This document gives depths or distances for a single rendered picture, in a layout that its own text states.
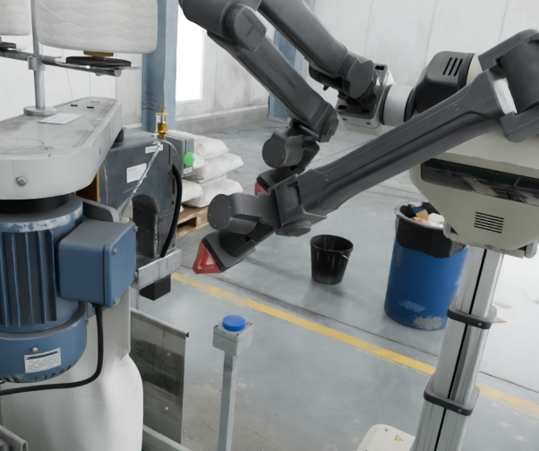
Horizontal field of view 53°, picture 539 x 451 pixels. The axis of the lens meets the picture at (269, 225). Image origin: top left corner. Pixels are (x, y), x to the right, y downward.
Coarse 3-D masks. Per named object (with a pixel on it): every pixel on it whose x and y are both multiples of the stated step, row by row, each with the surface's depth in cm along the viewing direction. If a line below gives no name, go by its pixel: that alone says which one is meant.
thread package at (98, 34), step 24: (48, 0) 70; (72, 0) 69; (96, 0) 69; (120, 0) 70; (144, 0) 73; (48, 24) 71; (72, 24) 70; (96, 24) 70; (120, 24) 71; (144, 24) 74; (72, 48) 71; (96, 48) 71; (120, 48) 72; (144, 48) 75
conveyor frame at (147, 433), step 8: (144, 432) 161; (152, 432) 161; (144, 440) 162; (152, 440) 160; (160, 440) 159; (168, 440) 158; (144, 448) 164; (152, 448) 162; (160, 448) 160; (168, 448) 158; (176, 448) 156; (184, 448) 156
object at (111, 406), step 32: (128, 288) 114; (96, 320) 123; (128, 320) 117; (96, 352) 123; (128, 352) 120; (32, 384) 128; (96, 384) 121; (128, 384) 126; (32, 416) 132; (64, 416) 125; (96, 416) 122; (128, 416) 127; (32, 448) 136; (64, 448) 128; (96, 448) 125; (128, 448) 129
